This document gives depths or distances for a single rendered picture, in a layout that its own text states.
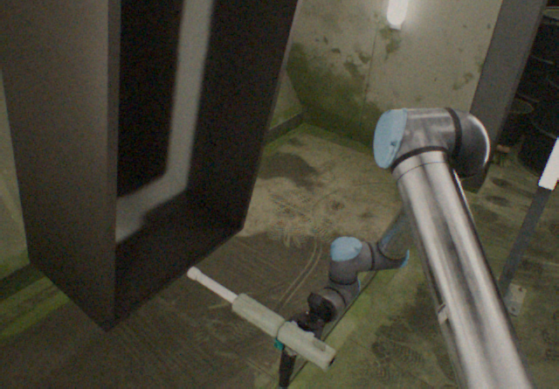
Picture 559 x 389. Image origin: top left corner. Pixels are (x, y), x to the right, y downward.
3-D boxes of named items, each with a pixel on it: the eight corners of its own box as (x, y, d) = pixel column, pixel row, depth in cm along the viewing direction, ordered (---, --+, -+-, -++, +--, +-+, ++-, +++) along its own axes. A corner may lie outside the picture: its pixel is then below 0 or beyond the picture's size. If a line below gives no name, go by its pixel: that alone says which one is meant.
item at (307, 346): (325, 403, 125) (339, 345, 114) (315, 416, 121) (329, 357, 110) (195, 314, 147) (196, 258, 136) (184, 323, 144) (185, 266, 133)
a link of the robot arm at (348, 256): (362, 232, 143) (358, 266, 149) (327, 235, 141) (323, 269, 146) (373, 249, 135) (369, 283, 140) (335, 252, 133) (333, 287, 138)
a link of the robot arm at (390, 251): (498, 93, 96) (393, 243, 151) (444, 95, 94) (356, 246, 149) (523, 136, 90) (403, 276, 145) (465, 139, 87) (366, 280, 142)
